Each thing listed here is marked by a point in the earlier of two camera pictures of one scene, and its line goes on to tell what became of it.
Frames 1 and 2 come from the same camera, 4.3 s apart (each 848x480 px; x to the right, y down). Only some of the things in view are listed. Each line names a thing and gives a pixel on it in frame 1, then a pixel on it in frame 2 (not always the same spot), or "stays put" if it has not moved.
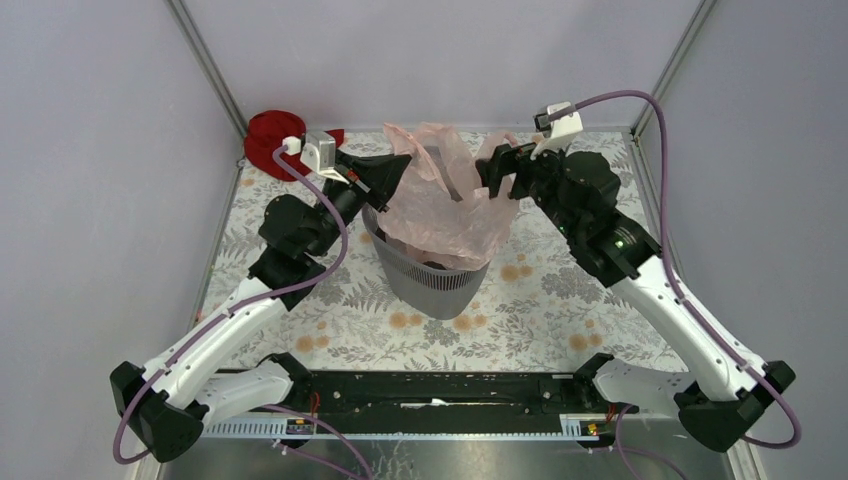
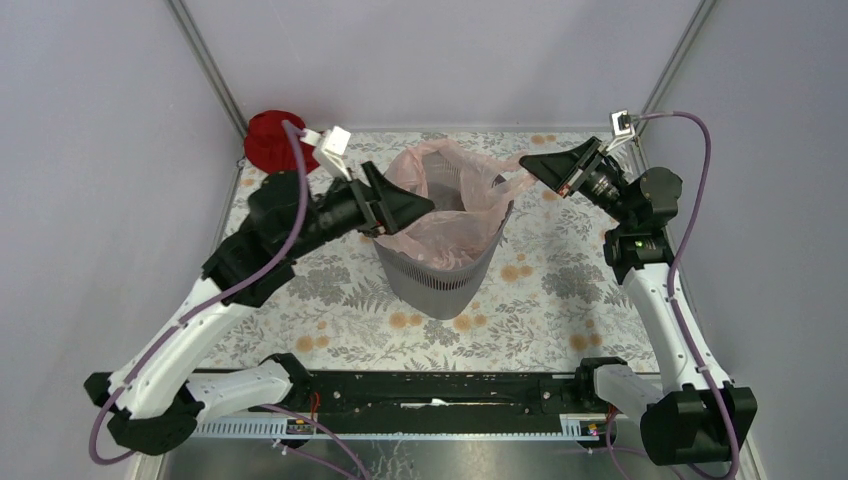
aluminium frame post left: (200, 50) stays put
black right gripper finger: (492, 170) → (563, 169)
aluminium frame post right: (648, 109) stays put
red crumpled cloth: (266, 131) stays put
